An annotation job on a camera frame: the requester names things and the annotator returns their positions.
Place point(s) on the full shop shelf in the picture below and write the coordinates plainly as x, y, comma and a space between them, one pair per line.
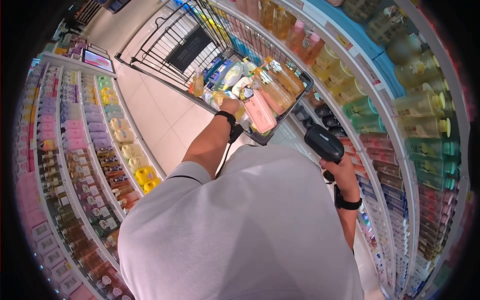
405, 131
75, 168

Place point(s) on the black handheld barcode scanner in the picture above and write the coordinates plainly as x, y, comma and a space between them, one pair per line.
324, 142

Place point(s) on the orange pump bottle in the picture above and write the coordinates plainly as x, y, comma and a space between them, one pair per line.
198, 84

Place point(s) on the black wrist band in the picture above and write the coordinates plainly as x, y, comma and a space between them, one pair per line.
227, 117
350, 204

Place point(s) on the black cart sign panel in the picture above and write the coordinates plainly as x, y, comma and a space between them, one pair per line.
188, 48

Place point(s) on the person's body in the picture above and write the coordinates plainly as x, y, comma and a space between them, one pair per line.
243, 232

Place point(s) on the person's left hand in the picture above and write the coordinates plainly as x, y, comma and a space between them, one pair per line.
229, 106

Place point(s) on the pink flat bottle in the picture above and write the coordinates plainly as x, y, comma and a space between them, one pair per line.
259, 111

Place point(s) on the person's right hand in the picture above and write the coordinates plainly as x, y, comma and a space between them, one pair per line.
344, 176

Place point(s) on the person's right fingers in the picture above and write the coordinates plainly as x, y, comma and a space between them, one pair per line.
327, 163

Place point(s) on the white and green bottle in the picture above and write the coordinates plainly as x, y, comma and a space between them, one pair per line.
233, 74

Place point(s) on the blue refill packet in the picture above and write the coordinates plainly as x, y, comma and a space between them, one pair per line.
219, 71

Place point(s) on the small display screen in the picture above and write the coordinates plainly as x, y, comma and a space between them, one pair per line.
98, 60

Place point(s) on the small yellow bottle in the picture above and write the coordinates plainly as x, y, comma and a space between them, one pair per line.
219, 98

